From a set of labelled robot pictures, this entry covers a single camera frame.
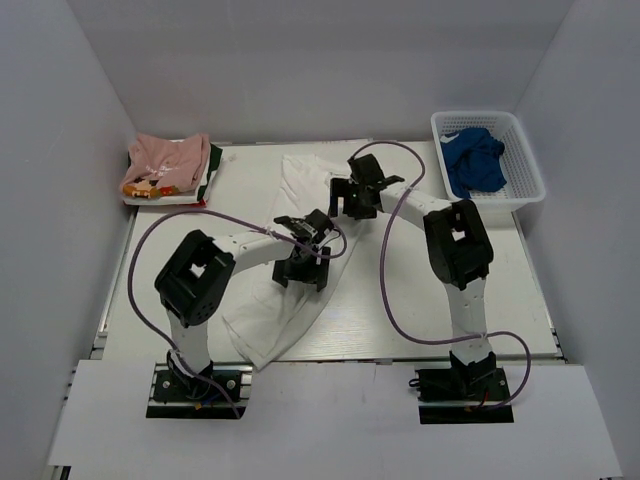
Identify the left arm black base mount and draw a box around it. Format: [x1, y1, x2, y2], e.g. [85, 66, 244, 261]
[146, 364, 253, 420]

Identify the blue crumpled t-shirt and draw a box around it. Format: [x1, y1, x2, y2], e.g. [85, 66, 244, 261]
[439, 127, 507, 199]

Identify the white plastic basket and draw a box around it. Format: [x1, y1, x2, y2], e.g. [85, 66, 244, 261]
[431, 111, 546, 214]

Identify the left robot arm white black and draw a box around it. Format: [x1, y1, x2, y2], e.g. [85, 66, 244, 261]
[154, 226, 332, 399]

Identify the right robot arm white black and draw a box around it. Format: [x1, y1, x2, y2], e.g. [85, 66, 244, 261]
[329, 176, 496, 399]

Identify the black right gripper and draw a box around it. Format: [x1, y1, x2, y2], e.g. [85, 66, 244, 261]
[329, 178, 378, 220]

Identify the folded white green t-shirt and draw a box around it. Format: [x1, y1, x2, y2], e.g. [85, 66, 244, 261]
[120, 144, 223, 207]

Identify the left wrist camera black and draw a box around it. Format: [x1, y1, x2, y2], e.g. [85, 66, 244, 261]
[274, 209, 334, 245]

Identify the folded pink t-shirt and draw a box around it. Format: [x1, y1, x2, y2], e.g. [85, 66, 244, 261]
[120, 133, 211, 198]

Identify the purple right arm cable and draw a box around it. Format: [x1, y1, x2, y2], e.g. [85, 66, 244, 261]
[349, 140, 532, 412]

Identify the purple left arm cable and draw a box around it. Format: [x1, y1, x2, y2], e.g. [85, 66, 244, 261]
[128, 208, 349, 419]

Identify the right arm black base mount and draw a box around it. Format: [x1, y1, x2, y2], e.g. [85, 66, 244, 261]
[408, 368, 514, 425]

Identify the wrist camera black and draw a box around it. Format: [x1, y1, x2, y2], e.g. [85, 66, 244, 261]
[274, 209, 334, 245]
[348, 154, 385, 185]

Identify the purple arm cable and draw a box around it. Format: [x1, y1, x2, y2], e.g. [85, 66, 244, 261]
[128, 208, 349, 419]
[349, 140, 532, 412]

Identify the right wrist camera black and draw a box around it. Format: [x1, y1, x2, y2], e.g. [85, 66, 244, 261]
[348, 154, 385, 185]

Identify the white SpongeBob print t-shirt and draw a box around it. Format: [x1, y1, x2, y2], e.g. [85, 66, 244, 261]
[222, 155, 364, 370]

